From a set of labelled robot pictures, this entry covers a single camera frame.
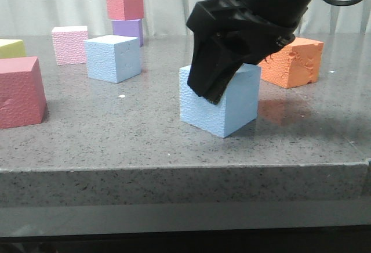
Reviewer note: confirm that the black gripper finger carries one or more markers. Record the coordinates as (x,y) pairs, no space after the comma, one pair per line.
(215,61)

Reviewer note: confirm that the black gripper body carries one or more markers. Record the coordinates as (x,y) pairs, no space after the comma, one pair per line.
(230,26)

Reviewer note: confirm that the light blue foam cube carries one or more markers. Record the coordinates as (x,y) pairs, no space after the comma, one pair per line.
(113,58)
(237,106)

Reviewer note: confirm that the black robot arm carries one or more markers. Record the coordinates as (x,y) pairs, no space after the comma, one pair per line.
(285,13)

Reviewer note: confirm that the damaged orange foam cube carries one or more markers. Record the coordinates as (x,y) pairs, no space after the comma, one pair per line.
(295,65)

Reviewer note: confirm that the left purple foam cube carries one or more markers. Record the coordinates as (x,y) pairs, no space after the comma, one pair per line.
(128,28)

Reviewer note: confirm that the stacked red foam cube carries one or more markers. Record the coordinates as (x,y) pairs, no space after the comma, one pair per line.
(125,9)

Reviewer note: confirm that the pink foam cube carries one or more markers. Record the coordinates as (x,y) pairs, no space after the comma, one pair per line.
(68,43)

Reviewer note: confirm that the large red foam cube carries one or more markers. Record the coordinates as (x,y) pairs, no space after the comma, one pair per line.
(23,100)

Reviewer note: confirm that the yellow foam cube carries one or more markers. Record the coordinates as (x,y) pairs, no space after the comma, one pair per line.
(12,48)

